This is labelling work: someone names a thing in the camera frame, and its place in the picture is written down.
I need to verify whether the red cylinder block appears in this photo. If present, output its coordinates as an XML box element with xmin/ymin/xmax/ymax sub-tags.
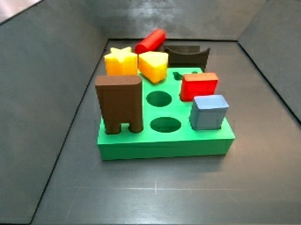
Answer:
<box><xmin>135</xmin><ymin>29</ymin><xmax>166</xmax><ymax>54</ymax></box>

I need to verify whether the green shape sorter base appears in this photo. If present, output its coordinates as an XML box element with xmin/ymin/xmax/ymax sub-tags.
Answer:
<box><xmin>96</xmin><ymin>68</ymin><xmax>235</xmax><ymax>160</ymax></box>

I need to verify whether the brown arch block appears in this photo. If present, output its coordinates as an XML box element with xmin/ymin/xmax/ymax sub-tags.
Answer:
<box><xmin>95</xmin><ymin>76</ymin><xmax>143</xmax><ymax>134</ymax></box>

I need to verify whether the blue square block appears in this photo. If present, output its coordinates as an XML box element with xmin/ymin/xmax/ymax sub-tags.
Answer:
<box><xmin>190</xmin><ymin>95</ymin><xmax>229</xmax><ymax>130</ymax></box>

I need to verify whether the red square block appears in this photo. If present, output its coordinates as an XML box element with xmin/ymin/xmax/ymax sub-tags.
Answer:
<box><xmin>179</xmin><ymin>73</ymin><xmax>218</xmax><ymax>102</ymax></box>

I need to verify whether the yellow star block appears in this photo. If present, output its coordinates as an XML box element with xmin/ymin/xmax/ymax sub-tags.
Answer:
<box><xmin>103</xmin><ymin>47</ymin><xmax>138</xmax><ymax>76</ymax></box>

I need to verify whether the black cradle stand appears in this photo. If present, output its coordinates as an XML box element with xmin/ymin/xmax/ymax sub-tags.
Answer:
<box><xmin>162</xmin><ymin>46</ymin><xmax>210</xmax><ymax>71</ymax></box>

